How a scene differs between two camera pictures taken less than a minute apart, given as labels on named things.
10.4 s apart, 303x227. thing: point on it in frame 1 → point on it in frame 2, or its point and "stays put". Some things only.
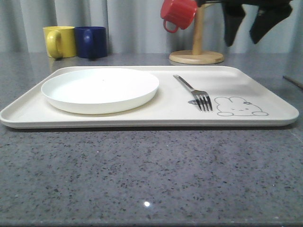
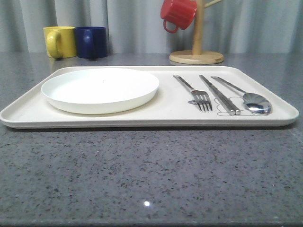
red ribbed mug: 181,12 stays put
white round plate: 97,91 stays put
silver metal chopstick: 300,85 → 237,112
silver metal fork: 201,98 stays put
